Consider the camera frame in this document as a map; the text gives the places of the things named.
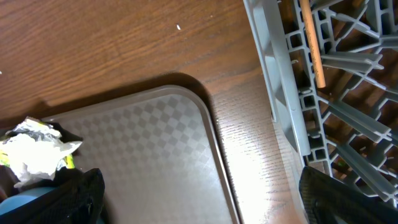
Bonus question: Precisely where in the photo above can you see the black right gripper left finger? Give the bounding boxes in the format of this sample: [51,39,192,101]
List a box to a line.
[1,168,105,224]

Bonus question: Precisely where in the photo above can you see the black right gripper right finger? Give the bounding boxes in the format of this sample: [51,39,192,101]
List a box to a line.
[299,166,397,224]

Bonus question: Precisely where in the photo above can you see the dark blue plate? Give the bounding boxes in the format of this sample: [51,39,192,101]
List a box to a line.
[0,187,55,215]

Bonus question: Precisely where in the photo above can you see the yellow snack wrapper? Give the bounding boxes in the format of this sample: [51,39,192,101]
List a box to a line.
[1,117,83,189]

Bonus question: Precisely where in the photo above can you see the wooden chopstick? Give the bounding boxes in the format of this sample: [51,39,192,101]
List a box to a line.
[299,0,326,88]

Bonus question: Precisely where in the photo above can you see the grey dishwasher rack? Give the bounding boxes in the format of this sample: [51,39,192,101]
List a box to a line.
[244,0,397,207]

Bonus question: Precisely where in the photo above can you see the brown serving tray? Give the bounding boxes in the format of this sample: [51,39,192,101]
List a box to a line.
[48,85,239,223]

